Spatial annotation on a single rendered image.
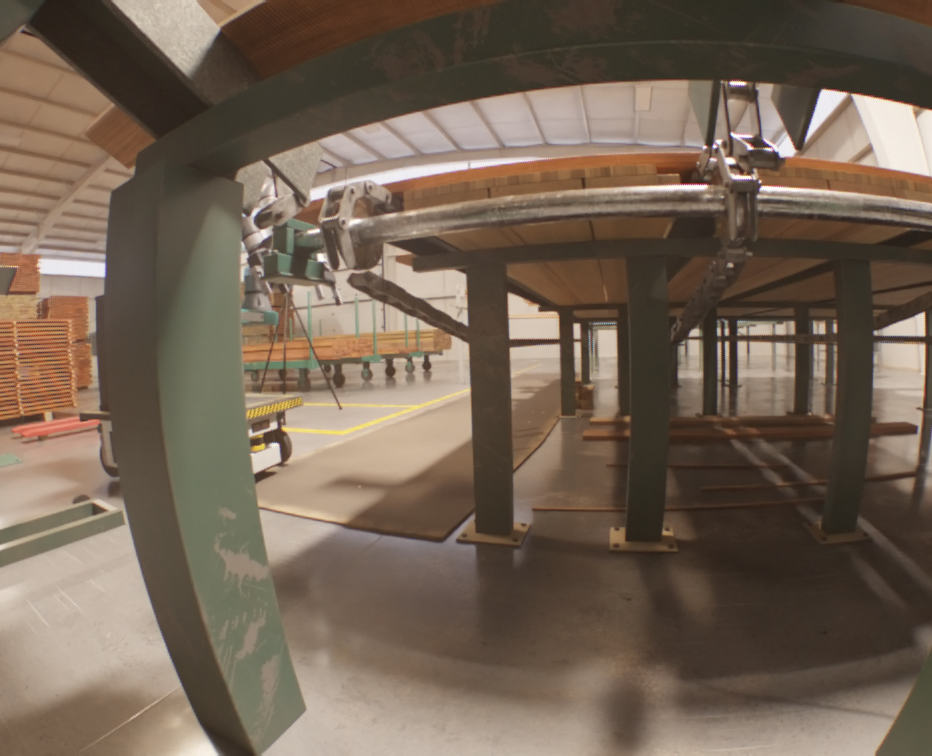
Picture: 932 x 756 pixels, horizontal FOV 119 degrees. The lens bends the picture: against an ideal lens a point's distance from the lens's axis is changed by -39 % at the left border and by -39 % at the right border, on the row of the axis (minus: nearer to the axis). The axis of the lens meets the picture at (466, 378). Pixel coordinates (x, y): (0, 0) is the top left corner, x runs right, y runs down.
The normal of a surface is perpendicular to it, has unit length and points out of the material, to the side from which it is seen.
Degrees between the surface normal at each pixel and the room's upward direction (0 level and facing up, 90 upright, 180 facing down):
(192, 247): 90
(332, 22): 158
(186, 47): 90
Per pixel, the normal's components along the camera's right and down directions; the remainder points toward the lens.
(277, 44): -0.08, 0.96
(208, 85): 0.95, -0.01
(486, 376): -0.32, 0.08
